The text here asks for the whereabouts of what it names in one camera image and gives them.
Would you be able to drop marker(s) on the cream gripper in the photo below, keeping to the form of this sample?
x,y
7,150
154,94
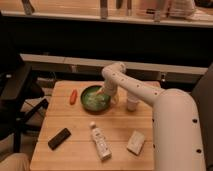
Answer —
x,y
111,90

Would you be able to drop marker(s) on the green ceramic bowl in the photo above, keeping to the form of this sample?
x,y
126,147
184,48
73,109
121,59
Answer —
x,y
94,102

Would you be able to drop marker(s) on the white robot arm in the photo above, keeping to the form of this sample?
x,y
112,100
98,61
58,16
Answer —
x,y
177,137

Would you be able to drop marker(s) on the white paper cup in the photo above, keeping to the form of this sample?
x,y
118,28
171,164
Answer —
x,y
132,102

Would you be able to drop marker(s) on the white plastic bottle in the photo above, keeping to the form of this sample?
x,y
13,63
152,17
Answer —
x,y
98,137

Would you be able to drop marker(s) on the beige sponge block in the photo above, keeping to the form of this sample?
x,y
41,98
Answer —
x,y
135,142

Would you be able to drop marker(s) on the black remote control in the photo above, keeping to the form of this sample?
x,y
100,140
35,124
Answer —
x,y
59,138

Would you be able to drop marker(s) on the black chair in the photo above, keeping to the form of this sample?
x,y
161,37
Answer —
x,y
17,85

